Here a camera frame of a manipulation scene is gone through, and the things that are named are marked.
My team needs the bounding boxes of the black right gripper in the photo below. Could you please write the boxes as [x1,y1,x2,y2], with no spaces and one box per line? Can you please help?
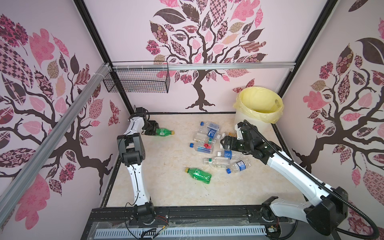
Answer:
[219,135,252,154]

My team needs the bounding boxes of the green soda bottle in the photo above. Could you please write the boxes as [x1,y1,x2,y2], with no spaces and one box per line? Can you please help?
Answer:
[156,128,175,137]
[185,168,212,184]

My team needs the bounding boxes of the clear bottle green cap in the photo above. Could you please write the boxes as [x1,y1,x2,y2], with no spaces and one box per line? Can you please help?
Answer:
[194,133,215,145]
[203,157,231,168]

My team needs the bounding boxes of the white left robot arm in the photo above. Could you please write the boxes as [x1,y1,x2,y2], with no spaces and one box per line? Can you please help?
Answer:
[117,114,156,225]

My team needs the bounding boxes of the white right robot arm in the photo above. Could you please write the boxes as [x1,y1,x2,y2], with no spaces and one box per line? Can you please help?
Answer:
[220,122,348,236]

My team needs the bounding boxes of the cream bin yellow bag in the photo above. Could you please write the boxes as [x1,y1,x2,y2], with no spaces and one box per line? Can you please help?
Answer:
[234,87,284,134]

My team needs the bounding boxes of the bottle blue label white cap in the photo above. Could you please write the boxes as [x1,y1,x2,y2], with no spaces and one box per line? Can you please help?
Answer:
[217,150,245,160]

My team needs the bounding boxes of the small bottle blue cap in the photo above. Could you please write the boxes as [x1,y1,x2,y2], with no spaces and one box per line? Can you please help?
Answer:
[226,160,251,174]

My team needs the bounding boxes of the clear bottle pale blue label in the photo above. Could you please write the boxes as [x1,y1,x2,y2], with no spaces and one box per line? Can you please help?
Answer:
[200,122,220,138]

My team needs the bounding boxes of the Fiji bottle red flower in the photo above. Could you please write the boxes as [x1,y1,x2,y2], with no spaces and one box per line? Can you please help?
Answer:
[189,142,213,154]

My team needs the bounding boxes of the white vent strip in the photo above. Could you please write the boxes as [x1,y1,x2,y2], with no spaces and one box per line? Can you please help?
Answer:
[93,226,267,240]

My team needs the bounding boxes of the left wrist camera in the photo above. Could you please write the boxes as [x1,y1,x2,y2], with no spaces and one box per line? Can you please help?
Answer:
[134,107,150,121]

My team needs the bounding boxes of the black wire basket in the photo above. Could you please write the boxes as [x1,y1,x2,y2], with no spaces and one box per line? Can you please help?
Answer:
[103,60,171,94]

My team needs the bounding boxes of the aluminium rail back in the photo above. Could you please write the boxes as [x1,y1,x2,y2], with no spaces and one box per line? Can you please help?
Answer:
[113,62,296,71]

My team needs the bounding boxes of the aluminium rail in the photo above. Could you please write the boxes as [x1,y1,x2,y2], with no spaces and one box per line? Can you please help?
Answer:
[1,63,111,224]
[113,62,296,71]

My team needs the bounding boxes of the black base frame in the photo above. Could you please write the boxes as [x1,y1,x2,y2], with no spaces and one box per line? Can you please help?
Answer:
[81,204,340,240]

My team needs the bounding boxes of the black corrugated cable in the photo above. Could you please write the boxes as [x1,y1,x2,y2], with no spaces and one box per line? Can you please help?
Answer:
[242,119,380,240]

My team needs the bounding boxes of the aluminium rail left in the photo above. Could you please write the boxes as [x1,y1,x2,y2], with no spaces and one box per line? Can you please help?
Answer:
[1,63,111,224]

